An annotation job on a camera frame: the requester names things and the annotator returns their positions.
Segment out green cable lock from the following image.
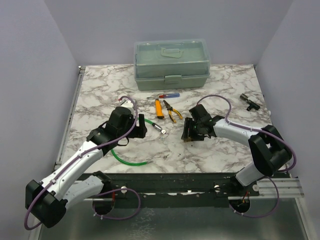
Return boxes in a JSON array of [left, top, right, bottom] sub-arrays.
[[111, 118, 164, 167]]

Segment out front aluminium rail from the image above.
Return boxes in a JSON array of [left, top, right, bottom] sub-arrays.
[[82, 177, 305, 201]]

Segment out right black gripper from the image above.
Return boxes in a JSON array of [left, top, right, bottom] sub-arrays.
[[181, 117, 205, 142]]

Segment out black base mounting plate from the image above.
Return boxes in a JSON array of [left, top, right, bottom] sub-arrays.
[[92, 171, 259, 210]]

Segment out orange utility knife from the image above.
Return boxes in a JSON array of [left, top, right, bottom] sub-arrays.
[[155, 98, 164, 119]]

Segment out green translucent plastic toolbox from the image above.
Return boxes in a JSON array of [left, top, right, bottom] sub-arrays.
[[133, 39, 211, 91]]

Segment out left aluminium rail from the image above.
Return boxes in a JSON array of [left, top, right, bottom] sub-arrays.
[[53, 65, 86, 170]]

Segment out aluminium rail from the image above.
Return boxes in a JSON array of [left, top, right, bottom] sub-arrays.
[[82, 177, 305, 201], [53, 65, 86, 170]]

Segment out yellow black pliers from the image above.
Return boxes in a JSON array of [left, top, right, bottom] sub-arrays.
[[163, 100, 183, 123]]

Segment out black T-shaped fitting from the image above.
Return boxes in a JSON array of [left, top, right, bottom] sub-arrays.
[[240, 93, 261, 111]]

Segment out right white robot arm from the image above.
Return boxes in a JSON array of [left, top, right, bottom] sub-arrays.
[[181, 104, 293, 196]]

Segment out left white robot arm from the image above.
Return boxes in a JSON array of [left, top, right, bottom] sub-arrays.
[[25, 106, 147, 228]]

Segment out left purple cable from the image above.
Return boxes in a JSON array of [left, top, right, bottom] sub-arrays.
[[23, 95, 142, 230]]

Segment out red blue screwdriver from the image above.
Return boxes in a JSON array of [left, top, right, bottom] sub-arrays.
[[147, 93, 180, 99]]

